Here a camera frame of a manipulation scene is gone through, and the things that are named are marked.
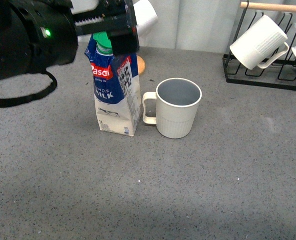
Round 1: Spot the cream ribbed mug hanging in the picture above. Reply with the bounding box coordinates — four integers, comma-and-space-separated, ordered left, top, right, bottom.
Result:
230, 15, 290, 70

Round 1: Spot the black wire mug rack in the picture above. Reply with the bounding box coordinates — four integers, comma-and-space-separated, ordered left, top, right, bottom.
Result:
223, 0, 296, 91

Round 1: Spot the blue white milk carton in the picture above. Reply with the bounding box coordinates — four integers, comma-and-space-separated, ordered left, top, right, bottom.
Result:
84, 32, 141, 136

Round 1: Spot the cream ribbed mug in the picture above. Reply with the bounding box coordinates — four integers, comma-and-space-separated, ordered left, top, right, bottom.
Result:
142, 78, 202, 139
230, 15, 290, 70

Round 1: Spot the wooden mug tree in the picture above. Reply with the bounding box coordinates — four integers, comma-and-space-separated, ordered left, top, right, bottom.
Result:
137, 55, 146, 75

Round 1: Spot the white mug on tree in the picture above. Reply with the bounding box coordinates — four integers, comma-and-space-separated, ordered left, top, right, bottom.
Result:
134, 0, 158, 38

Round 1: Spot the black cable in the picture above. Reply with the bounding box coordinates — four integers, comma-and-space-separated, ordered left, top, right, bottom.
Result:
0, 70, 58, 108

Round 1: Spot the black gripper finger carton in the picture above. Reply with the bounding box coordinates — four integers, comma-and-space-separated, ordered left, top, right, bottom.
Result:
109, 32, 140, 55

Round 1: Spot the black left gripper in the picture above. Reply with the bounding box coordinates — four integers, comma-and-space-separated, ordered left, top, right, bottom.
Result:
0, 0, 137, 80

